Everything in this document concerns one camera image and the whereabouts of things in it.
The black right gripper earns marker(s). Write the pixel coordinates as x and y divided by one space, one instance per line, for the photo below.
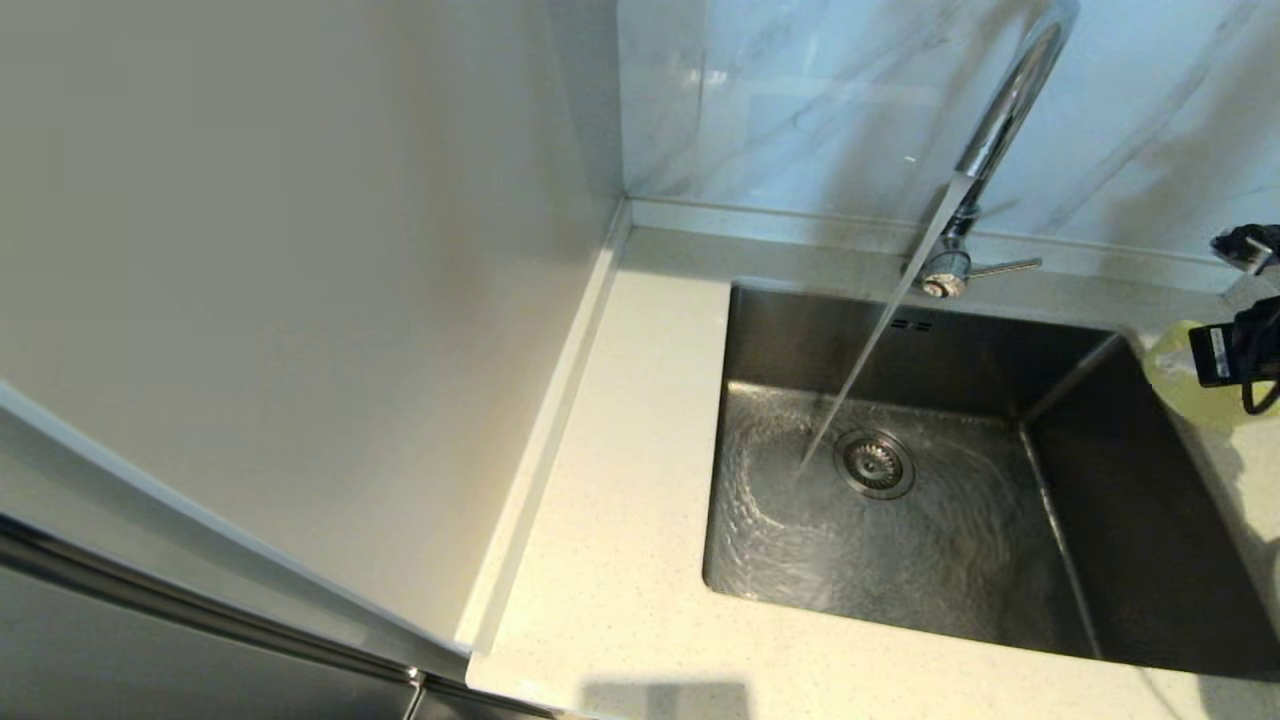
1240 350

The yellow plastic bowl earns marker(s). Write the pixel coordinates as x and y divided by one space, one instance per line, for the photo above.
1175 385

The chrome kitchen faucet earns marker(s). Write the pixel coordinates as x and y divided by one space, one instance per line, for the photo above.
1012 100

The stainless steel sink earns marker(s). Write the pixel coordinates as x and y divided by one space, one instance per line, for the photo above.
950 560

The round metal drain strainer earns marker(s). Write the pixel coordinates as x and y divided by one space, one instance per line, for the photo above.
874 463

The tall grey refrigerator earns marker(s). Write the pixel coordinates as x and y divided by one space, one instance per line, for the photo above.
300 300

